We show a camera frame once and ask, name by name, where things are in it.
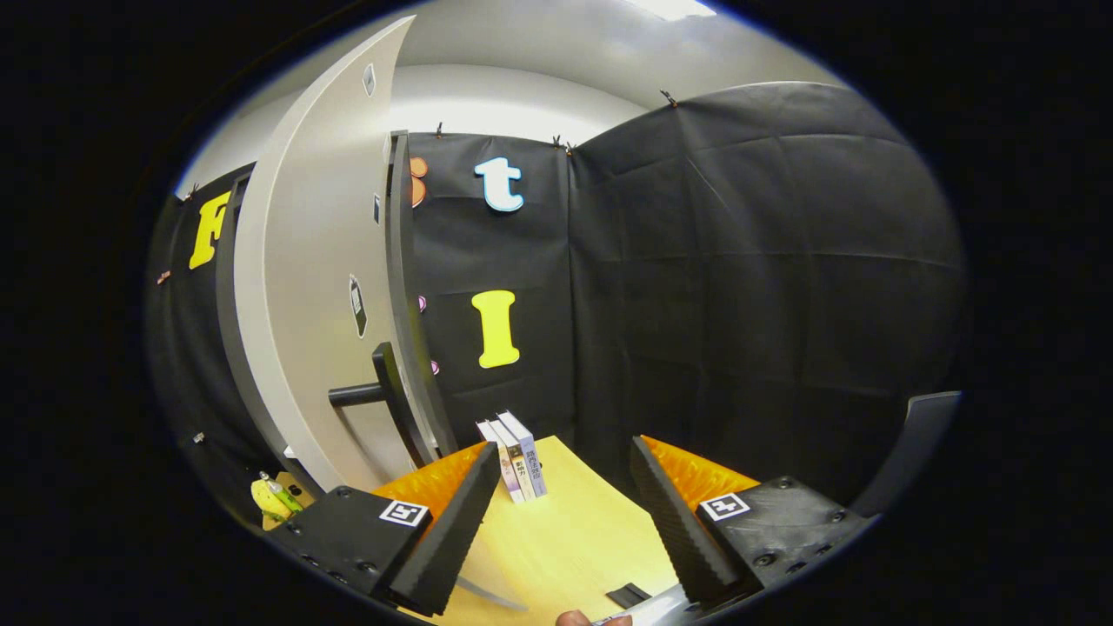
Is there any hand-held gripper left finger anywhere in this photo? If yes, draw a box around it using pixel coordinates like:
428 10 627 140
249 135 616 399
265 441 503 618

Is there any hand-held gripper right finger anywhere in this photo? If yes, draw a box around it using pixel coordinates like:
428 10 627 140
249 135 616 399
630 435 875 609

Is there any black cabinet door handle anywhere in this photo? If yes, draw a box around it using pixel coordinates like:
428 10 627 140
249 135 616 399
328 342 436 470

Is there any beige shoe cabinet door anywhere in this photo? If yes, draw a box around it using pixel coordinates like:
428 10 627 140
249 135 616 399
233 16 436 492

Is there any grey shoe cabinet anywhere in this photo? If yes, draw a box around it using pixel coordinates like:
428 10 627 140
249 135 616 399
216 129 459 501

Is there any brown cover book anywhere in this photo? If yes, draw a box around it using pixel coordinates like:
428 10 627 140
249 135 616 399
477 420 525 505

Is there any white spine book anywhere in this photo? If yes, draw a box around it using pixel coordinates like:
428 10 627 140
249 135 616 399
487 417 537 503

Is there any pale blue cover book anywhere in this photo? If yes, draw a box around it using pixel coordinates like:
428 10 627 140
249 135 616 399
497 410 549 499

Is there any green bottle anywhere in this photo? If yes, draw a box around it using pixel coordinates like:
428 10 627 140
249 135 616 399
259 470 305 514

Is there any yellow plush toy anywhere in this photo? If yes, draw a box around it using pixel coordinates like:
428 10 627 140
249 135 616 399
250 476 292 523

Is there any dark curved chair back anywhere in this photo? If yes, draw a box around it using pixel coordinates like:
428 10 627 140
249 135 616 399
850 391 963 520

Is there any black backdrop cloth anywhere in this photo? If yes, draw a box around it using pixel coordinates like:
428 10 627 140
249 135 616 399
143 81 966 523

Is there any long ceiling light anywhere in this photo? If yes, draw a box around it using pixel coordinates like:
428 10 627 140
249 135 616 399
626 0 718 22

